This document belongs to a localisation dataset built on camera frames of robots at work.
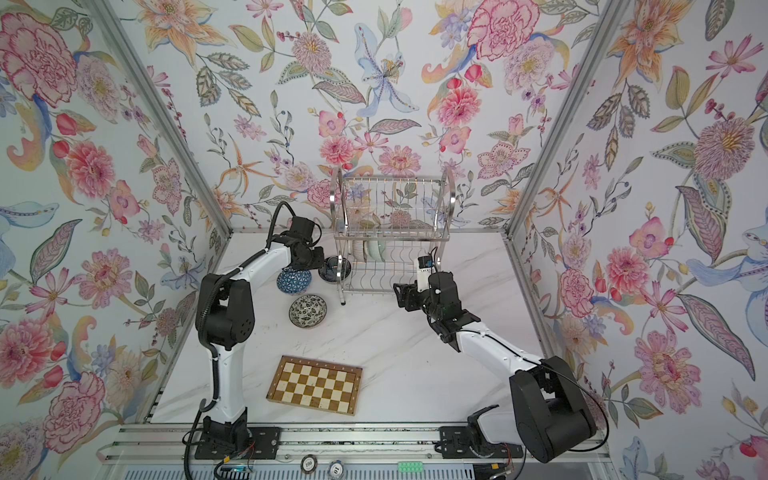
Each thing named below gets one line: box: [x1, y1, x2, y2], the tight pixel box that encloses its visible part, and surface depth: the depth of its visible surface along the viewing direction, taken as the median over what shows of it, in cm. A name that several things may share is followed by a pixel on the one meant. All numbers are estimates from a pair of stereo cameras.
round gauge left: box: [300, 454, 318, 474], surface depth 73 cm
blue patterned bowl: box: [276, 270, 313, 296], surface depth 106 cm
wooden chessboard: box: [266, 355, 363, 416], surface depth 82 cm
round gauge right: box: [327, 460, 344, 479], surface depth 68 cm
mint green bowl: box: [367, 240, 386, 261], surface depth 102 cm
